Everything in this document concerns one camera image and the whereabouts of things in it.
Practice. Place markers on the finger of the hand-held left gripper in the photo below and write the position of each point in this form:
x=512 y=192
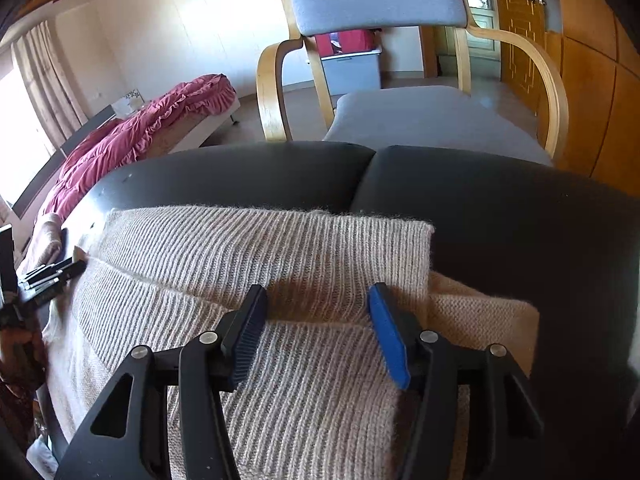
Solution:
x=50 y=267
x=60 y=275

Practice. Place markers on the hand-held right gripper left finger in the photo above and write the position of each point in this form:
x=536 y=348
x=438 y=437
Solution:
x=250 y=330

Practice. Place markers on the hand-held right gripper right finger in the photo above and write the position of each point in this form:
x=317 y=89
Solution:
x=387 y=335

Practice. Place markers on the beige knit sweater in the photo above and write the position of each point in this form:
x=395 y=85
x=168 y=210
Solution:
x=250 y=255

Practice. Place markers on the pink folded sweater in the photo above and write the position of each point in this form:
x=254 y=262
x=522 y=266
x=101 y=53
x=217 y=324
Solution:
x=45 y=240

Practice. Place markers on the red ruffled quilt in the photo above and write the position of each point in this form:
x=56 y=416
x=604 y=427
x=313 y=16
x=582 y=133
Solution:
x=125 y=145

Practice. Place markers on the tissue box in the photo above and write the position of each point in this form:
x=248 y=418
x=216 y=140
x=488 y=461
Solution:
x=125 y=105

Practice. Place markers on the beige curtain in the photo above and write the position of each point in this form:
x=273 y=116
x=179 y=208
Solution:
x=45 y=80

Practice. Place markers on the bed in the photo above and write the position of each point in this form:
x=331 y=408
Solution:
x=210 y=127

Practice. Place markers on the blue plastic storage box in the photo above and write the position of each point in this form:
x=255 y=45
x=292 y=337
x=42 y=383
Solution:
x=350 y=72

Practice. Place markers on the red storage bag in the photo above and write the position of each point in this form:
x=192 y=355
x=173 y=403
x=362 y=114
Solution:
x=355 y=42

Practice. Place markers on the wooden wardrobe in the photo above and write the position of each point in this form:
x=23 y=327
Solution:
x=590 y=85

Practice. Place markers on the wooden door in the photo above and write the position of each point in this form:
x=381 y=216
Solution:
x=515 y=10

